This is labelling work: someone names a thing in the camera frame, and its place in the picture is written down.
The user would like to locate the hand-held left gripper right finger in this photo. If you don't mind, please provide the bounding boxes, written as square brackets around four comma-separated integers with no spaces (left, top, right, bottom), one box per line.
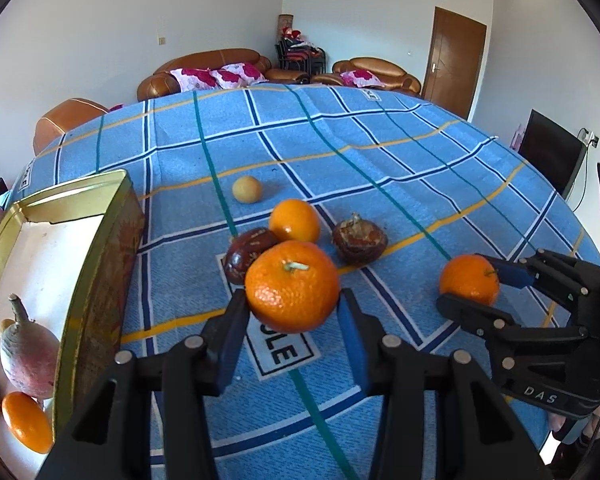
[336,287,553,480]

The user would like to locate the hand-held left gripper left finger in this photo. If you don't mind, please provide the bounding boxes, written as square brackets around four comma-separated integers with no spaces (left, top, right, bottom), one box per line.
[37,287,251,480]

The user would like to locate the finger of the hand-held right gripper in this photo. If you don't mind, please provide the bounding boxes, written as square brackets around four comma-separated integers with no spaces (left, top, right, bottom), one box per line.
[482,250,600,311]
[436,292,596,347]

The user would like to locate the large mandarin orange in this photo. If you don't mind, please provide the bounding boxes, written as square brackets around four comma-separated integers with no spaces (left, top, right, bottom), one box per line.
[244,240,342,333]

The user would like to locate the tan longan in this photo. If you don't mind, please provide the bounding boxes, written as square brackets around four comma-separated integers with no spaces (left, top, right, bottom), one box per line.
[231,176,264,205]

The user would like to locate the gold rectangular tin box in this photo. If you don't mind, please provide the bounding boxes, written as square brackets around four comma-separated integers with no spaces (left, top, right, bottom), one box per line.
[0,169,146,456]

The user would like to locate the purple turnip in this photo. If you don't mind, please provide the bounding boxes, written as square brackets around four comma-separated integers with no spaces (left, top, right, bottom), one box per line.
[0,294,61,401]

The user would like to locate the person's right hand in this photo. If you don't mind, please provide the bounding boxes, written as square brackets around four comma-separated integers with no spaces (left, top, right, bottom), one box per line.
[547,400,600,447]

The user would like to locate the black flat television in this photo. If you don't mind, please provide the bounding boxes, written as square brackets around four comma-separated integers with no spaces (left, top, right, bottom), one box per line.
[519,108,588,198]

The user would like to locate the blue plaid cloth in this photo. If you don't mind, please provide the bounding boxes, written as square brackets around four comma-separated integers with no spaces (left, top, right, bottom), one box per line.
[10,84,600,480]

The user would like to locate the brown wooden door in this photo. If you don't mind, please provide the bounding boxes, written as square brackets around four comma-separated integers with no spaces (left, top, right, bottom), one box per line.
[420,6,488,121]

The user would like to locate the brown leather armchair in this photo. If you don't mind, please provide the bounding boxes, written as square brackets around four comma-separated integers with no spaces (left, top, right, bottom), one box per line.
[33,98,123,156]
[311,57,422,97]

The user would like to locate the red floral white pillow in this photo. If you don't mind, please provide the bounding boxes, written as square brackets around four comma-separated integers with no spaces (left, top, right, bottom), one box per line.
[170,67,222,92]
[215,62,268,88]
[340,70,383,88]

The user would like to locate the brown leather sofa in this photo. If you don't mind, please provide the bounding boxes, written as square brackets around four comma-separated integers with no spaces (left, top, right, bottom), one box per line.
[136,49,311,102]

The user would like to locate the stack of dark chairs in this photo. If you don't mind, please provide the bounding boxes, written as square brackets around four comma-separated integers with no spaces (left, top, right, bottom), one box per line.
[275,40,327,75]

